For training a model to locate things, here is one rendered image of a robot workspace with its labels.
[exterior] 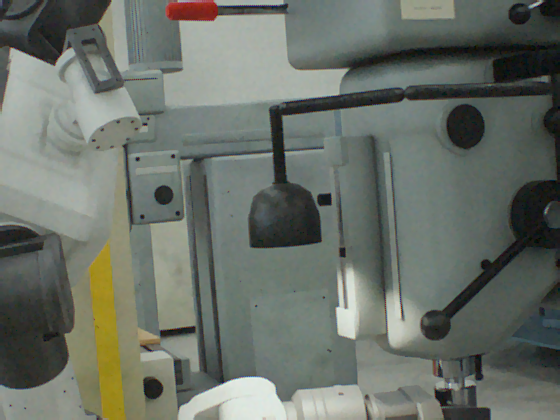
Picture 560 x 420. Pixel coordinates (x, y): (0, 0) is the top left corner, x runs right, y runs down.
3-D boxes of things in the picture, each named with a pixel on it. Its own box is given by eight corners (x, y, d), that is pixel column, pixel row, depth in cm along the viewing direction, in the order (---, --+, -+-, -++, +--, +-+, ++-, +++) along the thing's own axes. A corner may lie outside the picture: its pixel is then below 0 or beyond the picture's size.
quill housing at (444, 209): (430, 374, 102) (407, 47, 100) (339, 347, 120) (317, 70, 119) (583, 345, 109) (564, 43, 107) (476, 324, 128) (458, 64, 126)
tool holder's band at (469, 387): (470, 385, 117) (470, 377, 117) (481, 394, 113) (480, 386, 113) (430, 390, 117) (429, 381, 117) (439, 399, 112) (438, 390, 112)
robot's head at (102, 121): (69, 164, 117) (104, 117, 112) (38, 93, 120) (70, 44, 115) (116, 161, 122) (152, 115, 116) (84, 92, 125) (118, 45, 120)
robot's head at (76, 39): (74, 131, 118) (83, 93, 112) (48, 72, 121) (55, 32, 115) (124, 119, 121) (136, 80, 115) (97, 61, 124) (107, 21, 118)
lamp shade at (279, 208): (234, 248, 103) (229, 185, 103) (285, 240, 108) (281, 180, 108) (286, 248, 98) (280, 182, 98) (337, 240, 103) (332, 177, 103)
